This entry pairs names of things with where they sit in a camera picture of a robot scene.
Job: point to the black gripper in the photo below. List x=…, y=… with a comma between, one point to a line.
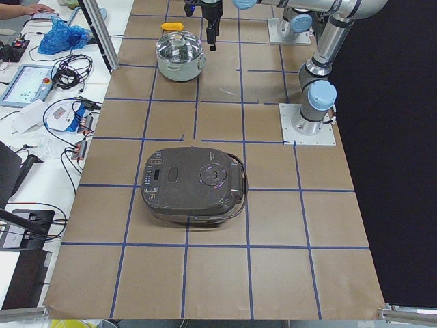
x=212, y=10

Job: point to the glass pot lid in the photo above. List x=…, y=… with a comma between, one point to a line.
x=179, y=47

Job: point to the yellow corn cob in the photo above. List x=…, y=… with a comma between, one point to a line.
x=172, y=26

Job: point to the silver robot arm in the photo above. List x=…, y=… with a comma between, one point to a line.
x=319, y=95
x=288, y=13

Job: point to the pale green cooking pot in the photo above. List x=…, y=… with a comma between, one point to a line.
x=182, y=72

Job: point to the person hand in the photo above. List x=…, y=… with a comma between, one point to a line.
x=9, y=11

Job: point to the blue plastic bag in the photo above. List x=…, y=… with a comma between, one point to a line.
x=63, y=38

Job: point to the grey usb hub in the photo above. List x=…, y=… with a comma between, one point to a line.
x=80, y=149
x=85, y=125

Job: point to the dark grey rice cooker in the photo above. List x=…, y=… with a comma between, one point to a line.
x=194, y=185

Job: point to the teach pendant tablet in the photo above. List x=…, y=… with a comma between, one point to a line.
x=30, y=83

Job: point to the black box on desk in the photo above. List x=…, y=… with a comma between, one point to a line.
x=13, y=52

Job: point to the white folded paper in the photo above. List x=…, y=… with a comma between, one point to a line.
x=29, y=116

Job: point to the brown paper table mat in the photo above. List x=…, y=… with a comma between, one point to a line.
x=297, y=249

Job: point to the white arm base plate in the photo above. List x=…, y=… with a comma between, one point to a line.
x=296, y=131
x=294, y=32

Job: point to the aluminium frame post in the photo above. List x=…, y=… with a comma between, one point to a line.
x=97, y=25

